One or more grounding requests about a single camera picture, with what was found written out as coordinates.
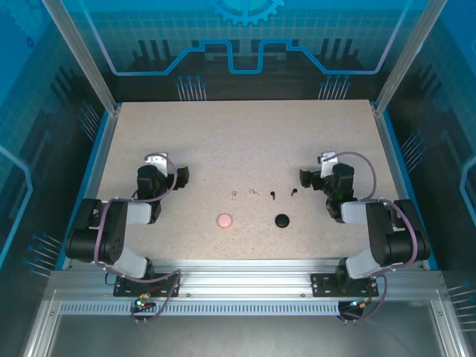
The black round charging case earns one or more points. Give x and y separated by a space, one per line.
282 220

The pink round charging case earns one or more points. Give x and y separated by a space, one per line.
225 220

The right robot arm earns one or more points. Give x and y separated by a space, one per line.
379 230

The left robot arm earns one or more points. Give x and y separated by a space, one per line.
111 230

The small silver screw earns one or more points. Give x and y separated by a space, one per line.
233 194

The connector with green red lights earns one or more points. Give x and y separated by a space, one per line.
142 303

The connector with yellow plug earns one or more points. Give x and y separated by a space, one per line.
357 305

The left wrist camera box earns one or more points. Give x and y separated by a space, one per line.
156 160

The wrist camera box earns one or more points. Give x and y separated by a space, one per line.
156 160
328 160

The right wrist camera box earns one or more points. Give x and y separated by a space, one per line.
328 160

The aluminium side frame rail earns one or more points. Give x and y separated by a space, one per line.
101 148
388 148

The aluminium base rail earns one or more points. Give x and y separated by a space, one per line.
245 279

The aluminium corner post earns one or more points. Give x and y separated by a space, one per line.
85 59
404 56

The grey metal frame tray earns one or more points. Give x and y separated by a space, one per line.
241 338

